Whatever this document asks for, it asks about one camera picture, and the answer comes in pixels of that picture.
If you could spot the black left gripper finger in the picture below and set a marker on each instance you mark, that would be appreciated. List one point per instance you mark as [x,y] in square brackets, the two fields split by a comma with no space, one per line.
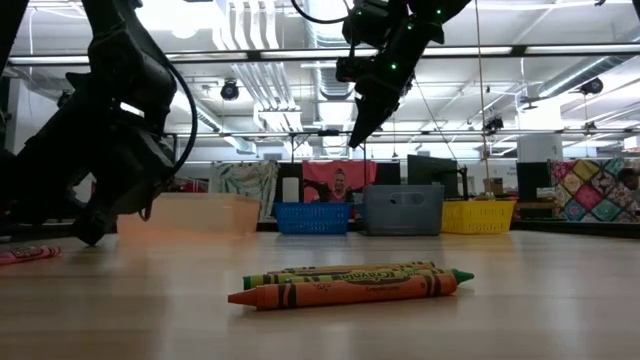
[146,207]
[92,227]

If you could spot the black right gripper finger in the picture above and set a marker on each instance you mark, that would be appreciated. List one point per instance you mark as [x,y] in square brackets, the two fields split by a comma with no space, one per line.
[361,125]
[382,112]

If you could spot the brown crayon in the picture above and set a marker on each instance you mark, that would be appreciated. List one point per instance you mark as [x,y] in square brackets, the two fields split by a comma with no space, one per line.
[420,265]

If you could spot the orange crayon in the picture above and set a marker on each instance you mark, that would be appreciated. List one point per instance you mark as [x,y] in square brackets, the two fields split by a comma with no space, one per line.
[290,271]
[350,295]

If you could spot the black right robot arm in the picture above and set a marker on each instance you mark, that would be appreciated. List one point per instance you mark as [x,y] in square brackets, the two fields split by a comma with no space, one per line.
[445,7]

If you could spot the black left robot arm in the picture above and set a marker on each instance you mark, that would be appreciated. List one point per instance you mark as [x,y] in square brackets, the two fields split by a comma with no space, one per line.
[125,50]

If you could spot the black background robot arm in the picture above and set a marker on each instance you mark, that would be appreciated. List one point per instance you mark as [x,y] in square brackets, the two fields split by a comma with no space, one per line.
[320,190]

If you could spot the white computer case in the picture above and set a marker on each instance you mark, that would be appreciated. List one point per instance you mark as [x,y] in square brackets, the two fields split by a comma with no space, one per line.
[84,187]

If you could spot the red cloth backdrop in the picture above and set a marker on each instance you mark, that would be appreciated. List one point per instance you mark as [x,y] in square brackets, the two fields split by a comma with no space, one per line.
[360,175]

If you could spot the black monitor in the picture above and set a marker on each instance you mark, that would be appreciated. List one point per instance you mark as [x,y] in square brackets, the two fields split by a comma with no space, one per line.
[387,172]
[430,170]
[532,180]

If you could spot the orange translucent plastic bin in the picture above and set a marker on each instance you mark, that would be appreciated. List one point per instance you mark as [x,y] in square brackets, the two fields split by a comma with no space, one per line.
[200,215]

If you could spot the black upright panel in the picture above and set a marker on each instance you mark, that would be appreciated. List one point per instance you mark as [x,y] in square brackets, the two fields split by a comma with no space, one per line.
[277,172]

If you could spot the grey plastic bin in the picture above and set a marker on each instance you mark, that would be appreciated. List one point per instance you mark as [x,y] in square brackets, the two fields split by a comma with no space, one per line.
[400,220]

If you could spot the floral patterned cloth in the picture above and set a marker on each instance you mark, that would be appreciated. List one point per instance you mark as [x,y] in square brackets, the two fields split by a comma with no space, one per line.
[245,180]

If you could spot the blue plastic basket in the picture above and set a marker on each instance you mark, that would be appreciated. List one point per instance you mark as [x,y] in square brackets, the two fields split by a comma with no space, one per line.
[310,220]

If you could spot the black ceiling spotlight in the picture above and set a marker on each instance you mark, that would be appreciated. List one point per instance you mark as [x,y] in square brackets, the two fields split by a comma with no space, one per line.
[230,91]
[495,124]
[592,86]

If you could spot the black horizontal rig bar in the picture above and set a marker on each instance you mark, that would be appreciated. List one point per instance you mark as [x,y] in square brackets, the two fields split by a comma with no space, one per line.
[517,50]

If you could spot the cardboard box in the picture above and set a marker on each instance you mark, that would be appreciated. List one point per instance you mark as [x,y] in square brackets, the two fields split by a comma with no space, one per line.
[492,187]

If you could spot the yellow plastic basket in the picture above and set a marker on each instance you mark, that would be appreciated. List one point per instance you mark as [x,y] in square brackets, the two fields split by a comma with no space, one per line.
[475,217]

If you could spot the white column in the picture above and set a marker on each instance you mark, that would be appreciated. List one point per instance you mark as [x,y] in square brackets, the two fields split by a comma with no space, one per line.
[540,145]

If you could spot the green crayon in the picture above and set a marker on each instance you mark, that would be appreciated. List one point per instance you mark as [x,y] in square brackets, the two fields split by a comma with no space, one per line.
[300,280]

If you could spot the colourful patchwork quilt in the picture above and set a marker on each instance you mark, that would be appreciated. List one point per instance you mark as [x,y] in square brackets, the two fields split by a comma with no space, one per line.
[590,190]

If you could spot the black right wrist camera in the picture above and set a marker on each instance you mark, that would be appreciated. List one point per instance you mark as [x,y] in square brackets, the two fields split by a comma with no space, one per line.
[350,69]

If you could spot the round silver ventilation duct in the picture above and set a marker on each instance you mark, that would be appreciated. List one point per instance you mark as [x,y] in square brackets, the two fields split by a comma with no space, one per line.
[327,87]

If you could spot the slanted silver ventilation duct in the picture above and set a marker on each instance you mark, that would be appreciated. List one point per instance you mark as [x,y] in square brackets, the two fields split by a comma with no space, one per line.
[575,75]

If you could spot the black aluminium table frame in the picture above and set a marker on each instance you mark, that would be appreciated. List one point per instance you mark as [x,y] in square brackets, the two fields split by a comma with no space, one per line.
[575,229]

